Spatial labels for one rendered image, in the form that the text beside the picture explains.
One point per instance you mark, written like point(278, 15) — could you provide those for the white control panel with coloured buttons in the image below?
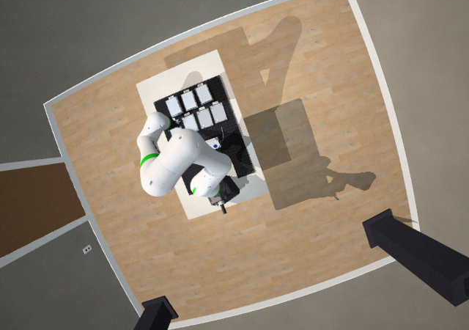
point(215, 142)

